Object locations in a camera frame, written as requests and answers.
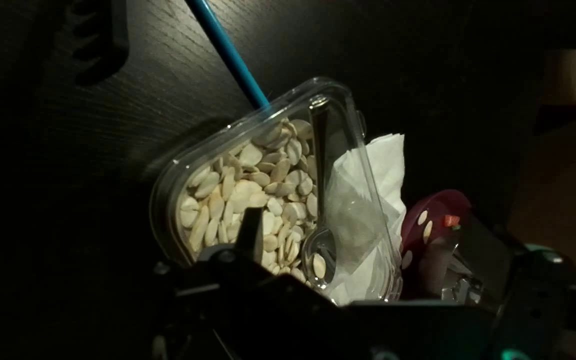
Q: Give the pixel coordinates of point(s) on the red plate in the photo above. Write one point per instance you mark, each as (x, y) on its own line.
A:
(430, 219)

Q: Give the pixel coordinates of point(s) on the blue straw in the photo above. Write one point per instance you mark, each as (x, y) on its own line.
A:
(229, 52)

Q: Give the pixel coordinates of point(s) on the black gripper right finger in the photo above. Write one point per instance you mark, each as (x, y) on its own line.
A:
(439, 267)

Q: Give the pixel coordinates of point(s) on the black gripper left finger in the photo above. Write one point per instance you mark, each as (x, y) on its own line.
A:
(251, 236)

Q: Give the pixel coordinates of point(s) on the small metal spoon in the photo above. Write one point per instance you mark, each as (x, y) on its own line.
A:
(319, 250)

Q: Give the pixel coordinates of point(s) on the white paper napkin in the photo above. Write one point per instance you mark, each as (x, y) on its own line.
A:
(365, 213)

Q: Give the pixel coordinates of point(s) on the clear tray of white seeds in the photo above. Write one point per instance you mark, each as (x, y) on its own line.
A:
(261, 161)

